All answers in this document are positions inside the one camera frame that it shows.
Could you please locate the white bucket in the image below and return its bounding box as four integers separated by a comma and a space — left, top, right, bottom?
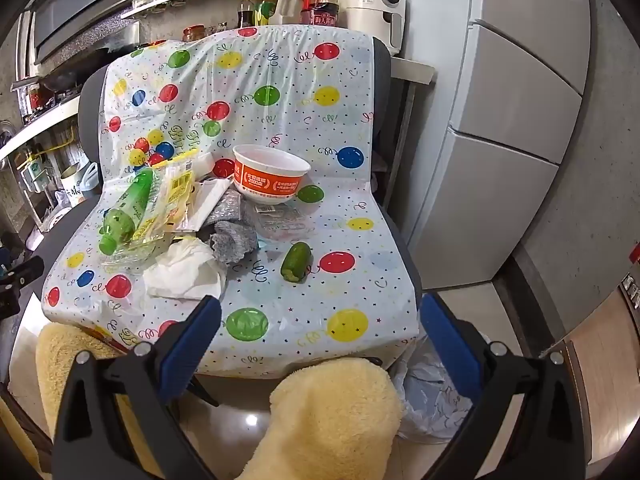
59, 161, 99, 207

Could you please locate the clear plastic bag yellow print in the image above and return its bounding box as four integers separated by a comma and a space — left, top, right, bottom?
100, 147, 201, 271

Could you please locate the steel range hood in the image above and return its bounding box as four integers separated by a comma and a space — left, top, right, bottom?
27, 0, 147, 67

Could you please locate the white plastic jug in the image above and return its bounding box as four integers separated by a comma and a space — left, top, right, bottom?
272, 0, 306, 26

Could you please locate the white kitchen appliance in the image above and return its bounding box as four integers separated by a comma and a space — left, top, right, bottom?
338, 0, 407, 57

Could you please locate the grey refrigerator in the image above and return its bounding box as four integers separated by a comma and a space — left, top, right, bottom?
400, 0, 593, 291

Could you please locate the grey fluffy cloth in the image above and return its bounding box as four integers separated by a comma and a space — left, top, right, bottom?
202, 187, 261, 266

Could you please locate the black wok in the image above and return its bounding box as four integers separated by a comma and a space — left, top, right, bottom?
39, 67, 92, 95

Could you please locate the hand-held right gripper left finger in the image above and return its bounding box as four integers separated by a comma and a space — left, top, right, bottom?
52, 295, 223, 480

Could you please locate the person's left leg yellow fleece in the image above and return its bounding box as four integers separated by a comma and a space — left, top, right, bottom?
35, 322, 166, 476

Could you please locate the white kitchen counter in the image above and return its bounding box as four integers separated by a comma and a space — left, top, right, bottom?
0, 94, 84, 162

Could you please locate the wooden cabinet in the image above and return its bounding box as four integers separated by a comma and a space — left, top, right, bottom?
564, 280, 640, 480

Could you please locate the clear plastic tray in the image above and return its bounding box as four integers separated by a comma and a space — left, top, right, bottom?
254, 202, 307, 241

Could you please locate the green plastic bottle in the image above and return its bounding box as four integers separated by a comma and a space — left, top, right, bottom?
98, 167, 156, 256

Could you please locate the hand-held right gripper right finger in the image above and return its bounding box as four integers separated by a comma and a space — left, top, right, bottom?
421, 292, 587, 480

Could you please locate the orange and white paper bowl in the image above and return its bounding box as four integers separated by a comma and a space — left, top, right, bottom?
232, 144, 312, 206

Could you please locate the crumpled white tissue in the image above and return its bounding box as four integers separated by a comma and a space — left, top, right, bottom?
144, 237, 228, 301

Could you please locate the balloon print plastic tablecloth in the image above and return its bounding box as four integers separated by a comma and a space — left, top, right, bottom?
42, 26, 420, 378

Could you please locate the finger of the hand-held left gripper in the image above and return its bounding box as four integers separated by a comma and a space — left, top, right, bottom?
0, 256, 45, 321

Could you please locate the white plastic bin bag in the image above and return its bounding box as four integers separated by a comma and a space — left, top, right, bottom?
390, 335, 482, 444

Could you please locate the green cucumber piece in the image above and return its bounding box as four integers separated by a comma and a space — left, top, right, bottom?
281, 241, 314, 283

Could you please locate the person's leg yellow fleece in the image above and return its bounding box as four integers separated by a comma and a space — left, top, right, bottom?
239, 357, 404, 480
35, 322, 166, 476

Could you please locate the person's right leg yellow fleece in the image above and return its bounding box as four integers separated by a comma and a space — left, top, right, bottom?
239, 357, 404, 480

